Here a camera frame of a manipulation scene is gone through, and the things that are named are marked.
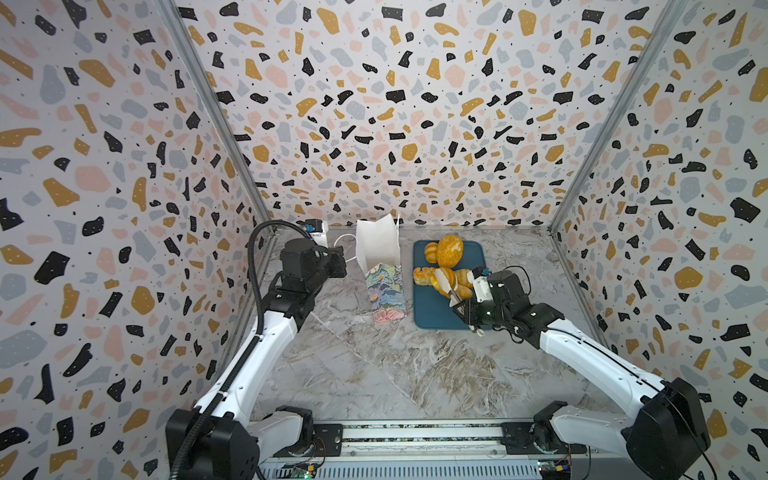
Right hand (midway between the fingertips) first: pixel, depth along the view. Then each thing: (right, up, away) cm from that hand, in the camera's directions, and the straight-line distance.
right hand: (452, 302), depth 80 cm
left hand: (-29, +16, -4) cm, 33 cm away
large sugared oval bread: (+3, +14, +25) cm, 29 cm away
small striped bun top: (-3, +14, +28) cm, 32 cm away
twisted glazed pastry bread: (-5, +6, +22) cm, 24 cm away
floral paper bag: (-21, +16, +15) cm, 30 cm away
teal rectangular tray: (-4, -5, +18) cm, 19 cm away
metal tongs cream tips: (+1, 0, 0) cm, 1 cm away
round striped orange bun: (+1, +6, +9) cm, 11 cm away
